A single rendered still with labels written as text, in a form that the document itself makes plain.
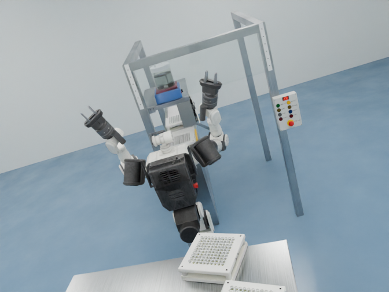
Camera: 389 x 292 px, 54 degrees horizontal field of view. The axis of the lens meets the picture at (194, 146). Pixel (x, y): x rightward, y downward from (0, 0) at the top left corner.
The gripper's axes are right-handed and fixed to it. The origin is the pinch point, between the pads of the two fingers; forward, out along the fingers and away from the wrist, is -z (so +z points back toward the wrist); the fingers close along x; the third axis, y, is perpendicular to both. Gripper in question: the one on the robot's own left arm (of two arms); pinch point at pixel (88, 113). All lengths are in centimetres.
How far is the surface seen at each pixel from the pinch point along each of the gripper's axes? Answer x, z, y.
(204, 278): -23, 49, 95
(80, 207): -69, 169, -203
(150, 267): -37, 49, 65
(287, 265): 4, 60, 115
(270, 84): 108, 82, 6
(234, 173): 74, 212, -87
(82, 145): -11, 213, -397
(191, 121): 53, 78, -29
